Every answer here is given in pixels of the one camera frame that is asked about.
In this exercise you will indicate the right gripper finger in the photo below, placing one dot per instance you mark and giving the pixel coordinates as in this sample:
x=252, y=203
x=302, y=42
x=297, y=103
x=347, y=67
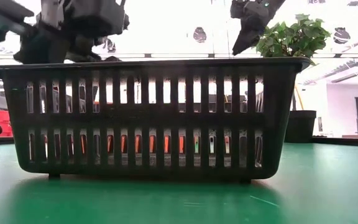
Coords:
x=249, y=35

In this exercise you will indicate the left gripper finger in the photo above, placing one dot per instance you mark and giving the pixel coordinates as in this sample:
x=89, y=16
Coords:
x=45, y=46
x=84, y=49

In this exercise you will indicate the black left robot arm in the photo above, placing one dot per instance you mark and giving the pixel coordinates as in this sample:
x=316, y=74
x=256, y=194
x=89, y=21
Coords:
x=2, y=18

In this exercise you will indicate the small dark ceiling fixture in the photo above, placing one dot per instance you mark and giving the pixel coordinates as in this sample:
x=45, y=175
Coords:
x=111, y=46

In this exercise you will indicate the green leafy plant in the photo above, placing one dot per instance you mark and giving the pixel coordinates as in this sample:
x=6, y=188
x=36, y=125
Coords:
x=294, y=37

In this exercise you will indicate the dark round ceiling fixture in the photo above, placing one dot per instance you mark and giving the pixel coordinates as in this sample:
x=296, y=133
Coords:
x=199, y=35
x=341, y=35

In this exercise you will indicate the yellow wooden stick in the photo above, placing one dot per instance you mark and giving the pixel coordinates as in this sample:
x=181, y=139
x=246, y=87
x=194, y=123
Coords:
x=299, y=97

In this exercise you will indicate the large black slotted basket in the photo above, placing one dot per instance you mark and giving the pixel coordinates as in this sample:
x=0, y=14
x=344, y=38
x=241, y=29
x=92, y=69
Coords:
x=166, y=119

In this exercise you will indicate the grey ceiling pipe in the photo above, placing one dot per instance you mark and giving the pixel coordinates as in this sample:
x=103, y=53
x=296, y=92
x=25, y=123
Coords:
x=350, y=74

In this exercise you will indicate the orange slotted basket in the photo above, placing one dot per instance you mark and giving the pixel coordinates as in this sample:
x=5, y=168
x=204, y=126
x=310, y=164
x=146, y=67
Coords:
x=166, y=144

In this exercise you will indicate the horizontal ceiling rail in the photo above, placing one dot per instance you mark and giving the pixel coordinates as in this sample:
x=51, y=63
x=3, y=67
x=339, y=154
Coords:
x=179, y=55

